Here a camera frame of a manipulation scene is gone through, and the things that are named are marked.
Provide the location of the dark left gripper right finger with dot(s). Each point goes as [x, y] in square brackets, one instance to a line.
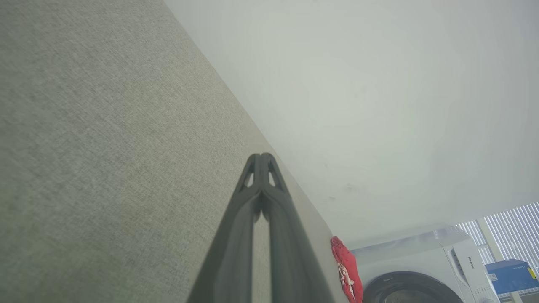
[290, 252]

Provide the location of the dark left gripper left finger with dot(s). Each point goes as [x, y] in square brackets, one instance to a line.
[231, 252]

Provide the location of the red and white jersey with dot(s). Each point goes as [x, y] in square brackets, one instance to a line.
[347, 269]

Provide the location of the dark round washing machine door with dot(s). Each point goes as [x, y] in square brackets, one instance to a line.
[408, 290]

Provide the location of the white washing machine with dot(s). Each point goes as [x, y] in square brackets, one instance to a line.
[421, 256]

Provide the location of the grey fabric sofa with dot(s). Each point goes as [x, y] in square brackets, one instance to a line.
[84, 168]

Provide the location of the blue cardboard box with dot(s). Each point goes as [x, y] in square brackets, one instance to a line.
[509, 275]

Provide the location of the white window blinds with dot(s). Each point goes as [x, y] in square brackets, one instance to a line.
[513, 231]

